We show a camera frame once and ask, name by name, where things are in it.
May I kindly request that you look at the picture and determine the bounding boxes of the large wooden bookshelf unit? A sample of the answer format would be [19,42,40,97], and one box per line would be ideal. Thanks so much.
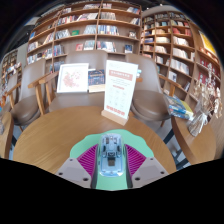
[25,0,143,73]

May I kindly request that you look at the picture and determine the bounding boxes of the small distant bookshelf unit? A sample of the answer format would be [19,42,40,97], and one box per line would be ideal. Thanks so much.
[0,49,19,88]

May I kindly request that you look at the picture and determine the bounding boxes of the dark blue book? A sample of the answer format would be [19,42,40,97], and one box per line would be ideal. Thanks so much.
[87,68,106,94]

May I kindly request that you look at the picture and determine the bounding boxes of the curved wooden bookshelf unit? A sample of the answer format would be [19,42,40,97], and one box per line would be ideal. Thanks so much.
[139,11,224,111]

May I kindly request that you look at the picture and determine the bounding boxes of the stack of blue books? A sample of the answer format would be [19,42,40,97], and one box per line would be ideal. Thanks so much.
[165,94,195,121]

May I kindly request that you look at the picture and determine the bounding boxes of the transparent white computer mouse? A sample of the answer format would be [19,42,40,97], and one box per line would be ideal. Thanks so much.
[98,133,126,178]

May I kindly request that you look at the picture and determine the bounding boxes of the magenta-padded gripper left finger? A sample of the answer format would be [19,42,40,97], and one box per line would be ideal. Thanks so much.
[55,143,100,190]

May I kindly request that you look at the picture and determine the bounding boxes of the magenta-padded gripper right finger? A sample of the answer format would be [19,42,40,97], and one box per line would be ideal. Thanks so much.
[123,143,169,189]

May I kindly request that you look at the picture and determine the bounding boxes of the white framed floral picture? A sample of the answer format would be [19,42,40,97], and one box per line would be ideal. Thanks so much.
[56,62,90,94]

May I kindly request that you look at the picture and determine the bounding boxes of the round wooden side table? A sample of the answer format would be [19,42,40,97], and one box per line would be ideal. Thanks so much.
[0,111,15,160]

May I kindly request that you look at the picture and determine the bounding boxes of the white sign with wooden base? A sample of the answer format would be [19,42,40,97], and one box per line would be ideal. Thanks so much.
[100,59,139,127]

